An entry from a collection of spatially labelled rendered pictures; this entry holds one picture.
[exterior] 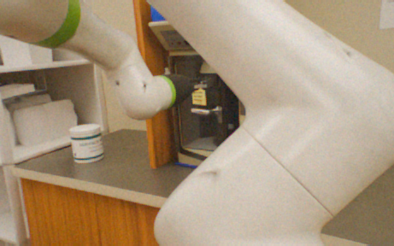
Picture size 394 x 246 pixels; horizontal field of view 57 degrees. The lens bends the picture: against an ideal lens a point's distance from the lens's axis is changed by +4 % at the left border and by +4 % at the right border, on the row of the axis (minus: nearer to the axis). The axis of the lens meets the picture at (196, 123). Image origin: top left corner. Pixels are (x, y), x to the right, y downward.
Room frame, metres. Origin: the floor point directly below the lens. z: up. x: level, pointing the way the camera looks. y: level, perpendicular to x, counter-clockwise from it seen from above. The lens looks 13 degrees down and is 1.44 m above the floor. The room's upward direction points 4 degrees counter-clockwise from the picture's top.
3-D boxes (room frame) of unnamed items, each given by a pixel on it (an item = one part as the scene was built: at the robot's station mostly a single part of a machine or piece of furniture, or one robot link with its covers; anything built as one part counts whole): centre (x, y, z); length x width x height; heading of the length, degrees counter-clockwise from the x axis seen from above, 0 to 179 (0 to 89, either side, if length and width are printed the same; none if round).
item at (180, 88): (0.96, 0.07, 1.31); 0.09 x 0.06 x 0.12; 58
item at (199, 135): (1.27, -0.01, 1.19); 0.30 x 0.01 x 0.40; 38
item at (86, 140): (1.56, 0.50, 1.02); 0.13 x 0.13 x 0.15
